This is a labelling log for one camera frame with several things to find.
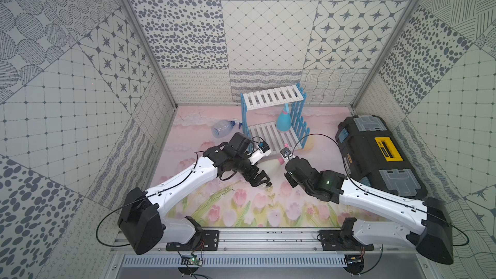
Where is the blue pink watering bottle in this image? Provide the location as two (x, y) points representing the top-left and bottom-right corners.
(276, 103), (291, 133)

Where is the clear blue spray bottle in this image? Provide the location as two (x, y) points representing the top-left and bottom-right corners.
(211, 120), (243, 138)

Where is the white pink watering bottle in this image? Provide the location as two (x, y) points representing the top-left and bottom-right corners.
(258, 157), (286, 178)

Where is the aluminium mounting rail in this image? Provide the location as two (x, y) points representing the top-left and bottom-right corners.
(112, 227), (431, 257)

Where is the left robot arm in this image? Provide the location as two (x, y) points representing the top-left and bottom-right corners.
(118, 133), (271, 255)

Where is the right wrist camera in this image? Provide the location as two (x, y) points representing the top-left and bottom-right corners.
(280, 143), (293, 162)

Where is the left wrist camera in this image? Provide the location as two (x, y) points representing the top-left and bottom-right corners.
(249, 142), (272, 165)

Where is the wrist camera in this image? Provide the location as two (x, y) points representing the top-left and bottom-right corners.
(280, 143), (293, 162)
(249, 142), (272, 165)

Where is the blue and white slatted shelf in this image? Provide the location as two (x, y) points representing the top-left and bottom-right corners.
(240, 83), (310, 151)

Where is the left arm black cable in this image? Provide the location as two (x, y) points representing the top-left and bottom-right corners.
(95, 135), (264, 249)

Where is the small green circuit board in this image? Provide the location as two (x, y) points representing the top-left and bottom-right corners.
(181, 255), (203, 267)

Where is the pink floral table mat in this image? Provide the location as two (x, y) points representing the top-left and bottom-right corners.
(152, 106), (381, 227)

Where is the black yellow toolbox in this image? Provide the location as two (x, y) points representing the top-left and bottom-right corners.
(335, 115), (428, 200)

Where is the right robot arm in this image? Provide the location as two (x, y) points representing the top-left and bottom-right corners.
(285, 156), (454, 265)

